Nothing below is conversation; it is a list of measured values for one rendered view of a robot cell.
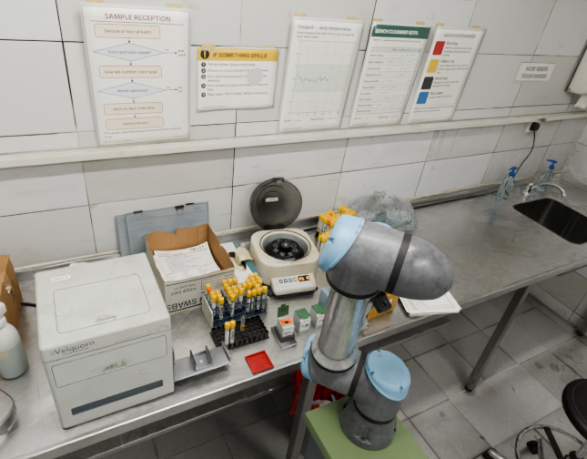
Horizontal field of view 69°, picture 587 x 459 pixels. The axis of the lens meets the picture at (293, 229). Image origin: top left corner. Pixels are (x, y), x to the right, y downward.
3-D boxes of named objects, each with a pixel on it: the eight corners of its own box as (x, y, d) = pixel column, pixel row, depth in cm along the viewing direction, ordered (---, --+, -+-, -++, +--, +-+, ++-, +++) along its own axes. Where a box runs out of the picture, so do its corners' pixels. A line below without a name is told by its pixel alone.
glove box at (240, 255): (235, 299, 153) (236, 278, 148) (212, 260, 170) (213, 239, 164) (266, 290, 158) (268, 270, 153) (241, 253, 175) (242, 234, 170)
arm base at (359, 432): (405, 442, 112) (417, 419, 107) (356, 457, 106) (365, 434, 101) (376, 393, 123) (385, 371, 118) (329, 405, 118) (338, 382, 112)
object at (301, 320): (298, 334, 142) (301, 320, 139) (291, 324, 146) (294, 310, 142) (308, 331, 144) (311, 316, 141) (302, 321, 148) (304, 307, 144)
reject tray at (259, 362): (253, 374, 127) (253, 372, 126) (244, 358, 132) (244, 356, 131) (273, 367, 130) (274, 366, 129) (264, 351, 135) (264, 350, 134)
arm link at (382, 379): (395, 430, 103) (411, 395, 96) (342, 407, 106) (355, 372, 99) (402, 392, 113) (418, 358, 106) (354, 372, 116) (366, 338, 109)
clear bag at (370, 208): (360, 246, 191) (369, 210, 181) (330, 228, 200) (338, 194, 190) (390, 227, 208) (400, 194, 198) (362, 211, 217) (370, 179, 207)
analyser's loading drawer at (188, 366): (160, 389, 117) (159, 377, 114) (155, 371, 121) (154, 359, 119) (230, 365, 126) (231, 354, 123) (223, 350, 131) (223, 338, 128)
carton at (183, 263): (165, 317, 141) (163, 282, 133) (146, 266, 161) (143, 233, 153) (234, 300, 152) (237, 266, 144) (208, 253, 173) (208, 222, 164)
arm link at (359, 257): (349, 407, 108) (403, 265, 70) (294, 383, 111) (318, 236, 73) (361, 367, 116) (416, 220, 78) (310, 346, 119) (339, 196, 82)
